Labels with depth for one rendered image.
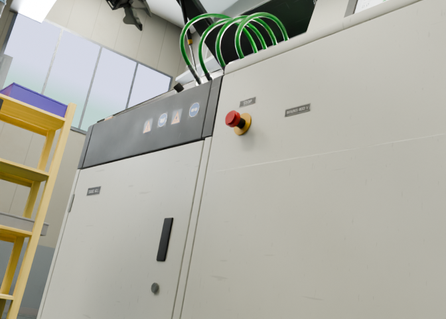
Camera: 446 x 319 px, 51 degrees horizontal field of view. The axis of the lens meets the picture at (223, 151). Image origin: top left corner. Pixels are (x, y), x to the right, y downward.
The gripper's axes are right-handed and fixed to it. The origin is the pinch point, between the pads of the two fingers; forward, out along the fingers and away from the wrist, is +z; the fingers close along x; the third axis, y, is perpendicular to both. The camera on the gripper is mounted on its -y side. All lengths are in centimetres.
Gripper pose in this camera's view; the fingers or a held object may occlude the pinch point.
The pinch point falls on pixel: (146, 20)
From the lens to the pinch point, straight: 169.4
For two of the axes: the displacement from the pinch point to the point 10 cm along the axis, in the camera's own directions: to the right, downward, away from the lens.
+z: 5.5, 8.3, -0.6
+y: -6.4, 3.8, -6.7
